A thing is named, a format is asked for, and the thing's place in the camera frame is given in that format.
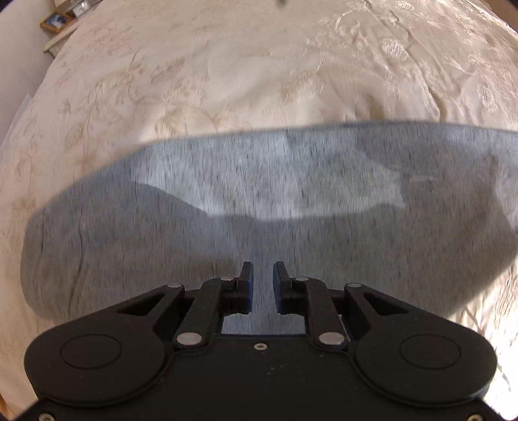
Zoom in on wooden picture frame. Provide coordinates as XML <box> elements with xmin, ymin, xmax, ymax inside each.
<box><xmin>39</xmin><ymin>12</ymin><xmax>76</xmax><ymax>33</ymax></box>

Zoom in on grey speckled pants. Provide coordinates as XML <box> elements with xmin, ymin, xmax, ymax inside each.
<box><xmin>20</xmin><ymin>120</ymin><xmax>518</xmax><ymax>326</ymax></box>

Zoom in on cream embroidered bedspread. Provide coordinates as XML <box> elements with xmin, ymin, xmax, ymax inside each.
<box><xmin>0</xmin><ymin>0</ymin><xmax>518</xmax><ymax>421</ymax></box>

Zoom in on white nightstand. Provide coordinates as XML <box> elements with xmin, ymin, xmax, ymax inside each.
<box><xmin>39</xmin><ymin>0</ymin><xmax>103</xmax><ymax>53</ymax></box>

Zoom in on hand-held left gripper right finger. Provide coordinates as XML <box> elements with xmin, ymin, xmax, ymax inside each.
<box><xmin>273</xmin><ymin>261</ymin><xmax>410</xmax><ymax>351</ymax></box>

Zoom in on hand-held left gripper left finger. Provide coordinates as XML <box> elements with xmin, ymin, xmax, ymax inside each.
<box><xmin>117</xmin><ymin>261</ymin><xmax>255</xmax><ymax>351</ymax></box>

